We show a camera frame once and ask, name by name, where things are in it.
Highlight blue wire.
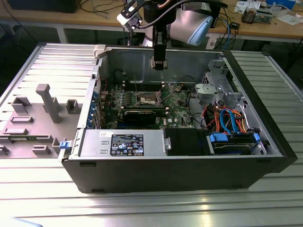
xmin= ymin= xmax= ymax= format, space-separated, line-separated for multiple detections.
xmin=219 ymin=109 xmax=240 ymax=135

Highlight thick black camera cable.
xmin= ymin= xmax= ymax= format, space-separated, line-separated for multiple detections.
xmin=134 ymin=0 xmax=228 ymax=28

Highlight white paper sheet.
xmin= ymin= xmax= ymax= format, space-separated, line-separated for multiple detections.
xmin=276 ymin=13 xmax=303 ymax=26

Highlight grey metal disk bay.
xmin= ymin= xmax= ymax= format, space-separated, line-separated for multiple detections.
xmin=195 ymin=59 xmax=247 ymax=107

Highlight blue cardboard box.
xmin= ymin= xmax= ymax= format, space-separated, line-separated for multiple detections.
xmin=265 ymin=0 xmax=296 ymax=7

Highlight orange wire bundle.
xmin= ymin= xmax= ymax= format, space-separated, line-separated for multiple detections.
xmin=212 ymin=106 xmax=248 ymax=133

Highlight black PC case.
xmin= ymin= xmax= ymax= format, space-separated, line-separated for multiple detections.
xmin=58 ymin=44 xmax=298 ymax=194

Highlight black upright device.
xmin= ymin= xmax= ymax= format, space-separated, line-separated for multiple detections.
xmin=212 ymin=2 xmax=223 ymax=29

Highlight wooden desk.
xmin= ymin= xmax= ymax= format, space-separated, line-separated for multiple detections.
xmin=0 ymin=0 xmax=303 ymax=44

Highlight CPU socket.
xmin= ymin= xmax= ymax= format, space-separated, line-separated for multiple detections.
xmin=135 ymin=91 xmax=160 ymax=106

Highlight brown wound coil device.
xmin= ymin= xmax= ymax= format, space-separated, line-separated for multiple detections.
xmin=241 ymin=6 xmax=258 ymax=24

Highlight beige case latch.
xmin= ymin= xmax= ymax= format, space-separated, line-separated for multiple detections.
xmin=93 ymin=44 xmax=107 ymax=60

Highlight black computer box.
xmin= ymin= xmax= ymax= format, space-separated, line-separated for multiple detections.
xmin=7 ymin=0 xmax=78 ymax=14

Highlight thin black wire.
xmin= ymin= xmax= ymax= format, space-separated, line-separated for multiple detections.
xmin=187 ymin=89 xmax=207 ymax=130

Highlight red wire bundle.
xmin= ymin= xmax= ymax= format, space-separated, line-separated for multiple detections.
xmin=202 ymin=105 xmax=214 ymax=124

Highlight black graphics card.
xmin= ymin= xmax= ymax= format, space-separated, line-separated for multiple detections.
xmin=117 ymin=110 xmax=157 ymax=126

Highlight grey power supply unit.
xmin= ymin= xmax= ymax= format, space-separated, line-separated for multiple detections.
xmin=80 ymin=129 xmax=166 ymax=158

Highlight silver CPU plate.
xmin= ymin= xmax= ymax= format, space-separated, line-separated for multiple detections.
xmin=150 ymin=56 xmax=169 ymax=71

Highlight metal socket cover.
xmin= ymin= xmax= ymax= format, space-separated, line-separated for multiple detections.
xmin=156 ymin=82 xmax=172 ymax=105

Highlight black RAM slot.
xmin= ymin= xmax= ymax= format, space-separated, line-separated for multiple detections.
xmin=123 ymin=105 xmax=168 ymax=110
xmin=124 ymin=81 xmax=165 ymax=87
xmin=123 ymin=108 xmax=169 ymax=116
xmin=124 ymin=85 xmax=166 ymax=92

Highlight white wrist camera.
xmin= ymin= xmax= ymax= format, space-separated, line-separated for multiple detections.
xmin=116 ymin=0 xmax=143 ymax=33

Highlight grey electronic module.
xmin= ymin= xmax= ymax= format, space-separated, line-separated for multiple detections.
xmin=255 ymin=8 xmax=273 ymax=24

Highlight grey parts rack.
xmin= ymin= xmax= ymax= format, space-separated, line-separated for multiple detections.
xmin=0 ymin=83 xmax=84 ymax=159

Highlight white printed paper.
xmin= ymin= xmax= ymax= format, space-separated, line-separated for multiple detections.
xmin=234 ymin=0 xmax=262 ymax=13

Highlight green motherboard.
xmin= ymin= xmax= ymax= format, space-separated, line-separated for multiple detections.
xmin=99 ymin=81 xmax=202 ymax=130

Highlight hard disk in blue carrier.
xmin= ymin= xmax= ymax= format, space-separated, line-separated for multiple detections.
xmin=207 ymin=132 xmax=261 ymax=156

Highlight black plastic air shroud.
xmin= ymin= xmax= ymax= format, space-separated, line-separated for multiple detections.
xmin=164 ymin=129 xmax=211 ymax=157

